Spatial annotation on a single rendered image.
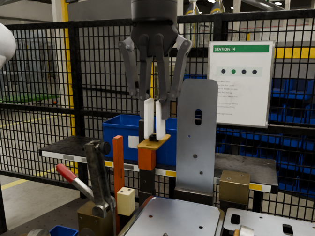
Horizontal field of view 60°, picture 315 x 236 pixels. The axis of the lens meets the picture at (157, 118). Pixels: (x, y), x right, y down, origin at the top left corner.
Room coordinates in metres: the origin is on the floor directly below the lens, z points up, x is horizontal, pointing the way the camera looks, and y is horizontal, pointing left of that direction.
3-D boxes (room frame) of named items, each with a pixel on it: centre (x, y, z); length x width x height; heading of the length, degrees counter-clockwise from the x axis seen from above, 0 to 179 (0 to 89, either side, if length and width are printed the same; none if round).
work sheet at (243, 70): (1.00, -0.30, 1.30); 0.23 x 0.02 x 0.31; 69
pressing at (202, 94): (0.76, -0.11, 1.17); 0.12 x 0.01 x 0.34; 69
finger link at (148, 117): (0.48, 0.02, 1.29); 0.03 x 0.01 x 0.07; 160
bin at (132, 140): (1.00, 0.04, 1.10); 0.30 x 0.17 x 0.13; 71
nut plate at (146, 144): (0.48, 0.00, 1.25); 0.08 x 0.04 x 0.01; 160
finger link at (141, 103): (0.49, 0.03, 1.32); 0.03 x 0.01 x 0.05; 70
